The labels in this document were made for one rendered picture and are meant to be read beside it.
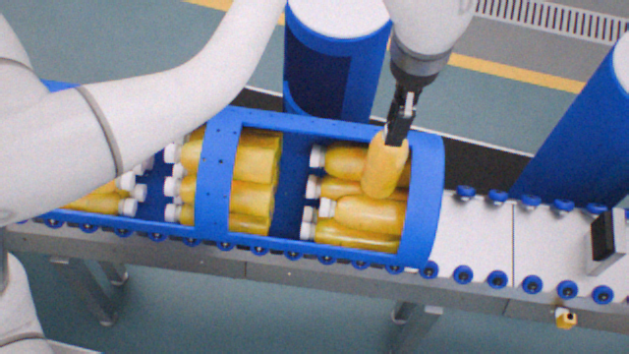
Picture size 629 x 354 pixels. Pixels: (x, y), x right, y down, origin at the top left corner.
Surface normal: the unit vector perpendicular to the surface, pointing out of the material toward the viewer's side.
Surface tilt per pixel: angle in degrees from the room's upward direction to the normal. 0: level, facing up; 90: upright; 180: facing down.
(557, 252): 0
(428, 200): 24
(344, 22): 0
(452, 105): 0
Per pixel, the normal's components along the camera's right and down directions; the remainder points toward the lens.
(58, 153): 0.47, 0.02
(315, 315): 0.06, -0.44
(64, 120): 0.38, -0.48
